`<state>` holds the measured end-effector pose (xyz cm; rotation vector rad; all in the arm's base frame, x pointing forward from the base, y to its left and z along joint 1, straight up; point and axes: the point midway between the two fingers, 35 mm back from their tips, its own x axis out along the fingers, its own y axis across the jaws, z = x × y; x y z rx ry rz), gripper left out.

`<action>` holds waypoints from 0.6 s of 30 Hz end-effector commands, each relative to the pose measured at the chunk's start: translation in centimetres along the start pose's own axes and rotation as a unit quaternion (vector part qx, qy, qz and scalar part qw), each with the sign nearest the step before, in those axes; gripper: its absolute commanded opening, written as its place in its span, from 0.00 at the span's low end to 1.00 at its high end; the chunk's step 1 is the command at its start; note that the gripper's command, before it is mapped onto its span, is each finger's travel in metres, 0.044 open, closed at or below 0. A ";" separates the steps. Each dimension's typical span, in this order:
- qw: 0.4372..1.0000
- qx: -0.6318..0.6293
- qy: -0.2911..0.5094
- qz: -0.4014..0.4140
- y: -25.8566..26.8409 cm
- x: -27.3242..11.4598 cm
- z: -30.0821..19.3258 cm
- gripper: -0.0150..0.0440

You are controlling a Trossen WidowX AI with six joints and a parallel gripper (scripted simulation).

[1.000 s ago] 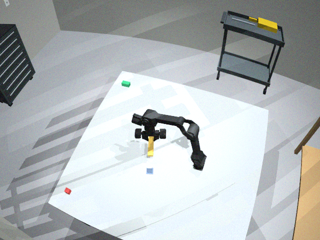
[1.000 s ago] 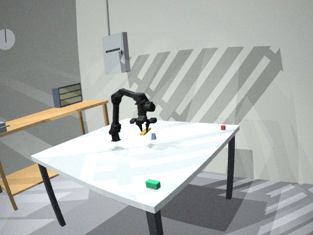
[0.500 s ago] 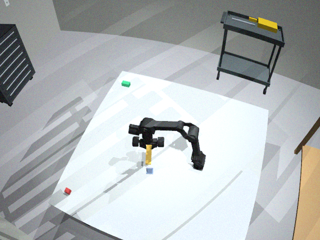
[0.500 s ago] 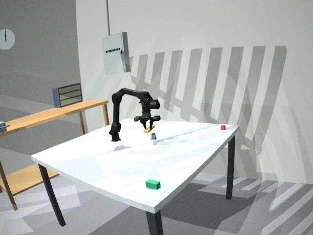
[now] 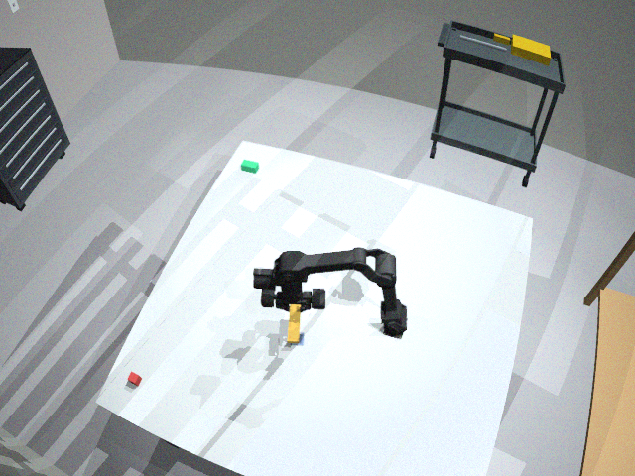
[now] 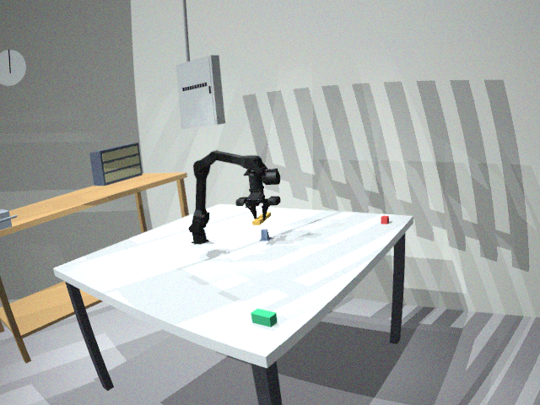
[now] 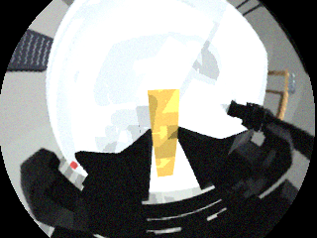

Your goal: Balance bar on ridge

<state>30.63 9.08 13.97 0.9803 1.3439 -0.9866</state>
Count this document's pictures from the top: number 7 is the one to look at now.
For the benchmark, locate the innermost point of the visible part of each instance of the small red block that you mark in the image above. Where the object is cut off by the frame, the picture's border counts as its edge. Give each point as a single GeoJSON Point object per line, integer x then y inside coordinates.
{"type": "Point", "coordinates": [74, 165]}

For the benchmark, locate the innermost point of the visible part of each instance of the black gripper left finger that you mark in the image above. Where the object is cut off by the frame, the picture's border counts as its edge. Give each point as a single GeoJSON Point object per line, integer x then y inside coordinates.
{"type": "Point", "coordinates": [133, 164]}

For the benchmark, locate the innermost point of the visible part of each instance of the yellow bar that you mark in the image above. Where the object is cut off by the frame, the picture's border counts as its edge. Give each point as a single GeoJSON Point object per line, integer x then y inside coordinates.
{"type": "Point", "coordinates": [164, 110]}

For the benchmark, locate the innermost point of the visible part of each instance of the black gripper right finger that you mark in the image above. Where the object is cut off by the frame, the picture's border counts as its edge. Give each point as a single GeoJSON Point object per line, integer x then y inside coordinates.
{"type": "Point", "coordinates": [207, 155]}

